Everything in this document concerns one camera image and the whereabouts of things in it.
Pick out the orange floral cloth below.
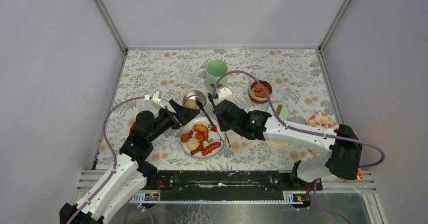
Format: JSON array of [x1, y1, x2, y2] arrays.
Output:
[[306, 111, 363, 182]]

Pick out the orange drumstick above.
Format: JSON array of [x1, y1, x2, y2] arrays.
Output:
[[181, 130, 193, 143]]

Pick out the red sausage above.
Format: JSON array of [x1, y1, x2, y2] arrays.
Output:
[[202, 142, 222, 156]]

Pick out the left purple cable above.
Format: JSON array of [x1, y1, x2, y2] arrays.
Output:
[[67, 96, 151, 224]]

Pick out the cream round lid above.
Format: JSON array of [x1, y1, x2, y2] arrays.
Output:
[[265, 140, 289, 150]]

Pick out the white plate with food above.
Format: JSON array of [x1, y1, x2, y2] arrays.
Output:
[[179, 117, 227, 159]]

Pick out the floral table mat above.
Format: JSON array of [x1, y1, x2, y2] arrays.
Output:
[[95, 49, 335, 170]]

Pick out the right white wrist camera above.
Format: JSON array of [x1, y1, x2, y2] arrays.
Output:
[[211, 87, 233, 104]]

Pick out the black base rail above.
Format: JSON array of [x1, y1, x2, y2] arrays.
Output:
[[145, 171, 311, 195]]

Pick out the green lid with handle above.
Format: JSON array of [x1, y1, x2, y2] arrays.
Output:
[[265, 103, 289, 120]]

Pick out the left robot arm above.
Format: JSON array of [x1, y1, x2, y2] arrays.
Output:
[[59, 100, 199, 223]]

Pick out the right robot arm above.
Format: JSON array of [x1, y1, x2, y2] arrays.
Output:
[[214, 100, 362, 190]]

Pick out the fried chicken piece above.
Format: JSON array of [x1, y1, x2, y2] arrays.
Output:
[[254, 90, 270, 98], [252, 83, 264, 92]]

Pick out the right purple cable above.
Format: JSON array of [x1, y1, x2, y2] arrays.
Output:
[[212, 70, 386, 169]]

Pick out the steel bowl red band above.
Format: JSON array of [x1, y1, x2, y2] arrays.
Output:
[[182, 90, 206, 110], [248, 80, 273, 104]]

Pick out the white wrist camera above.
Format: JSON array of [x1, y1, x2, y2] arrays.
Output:
[[211, 87, 233, 104], [144, 90, 165, 110]]

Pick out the green cylindrical container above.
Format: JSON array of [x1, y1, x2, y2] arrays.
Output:
[[205, 60, 228, 93]]

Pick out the black tongs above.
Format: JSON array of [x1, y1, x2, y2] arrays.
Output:
[[196, 96, 231, 147]]

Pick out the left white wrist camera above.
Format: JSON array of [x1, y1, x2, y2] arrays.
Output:
[[144, 90, 165, 110]]

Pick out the purple cable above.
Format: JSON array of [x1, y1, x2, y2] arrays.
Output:
[[67, 96, 151, 224], [212, 70, 386, 169]]

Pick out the rice ball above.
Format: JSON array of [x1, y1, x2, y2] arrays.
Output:
[[186, 138, 200, 151], [184, 98, 198, 109]]

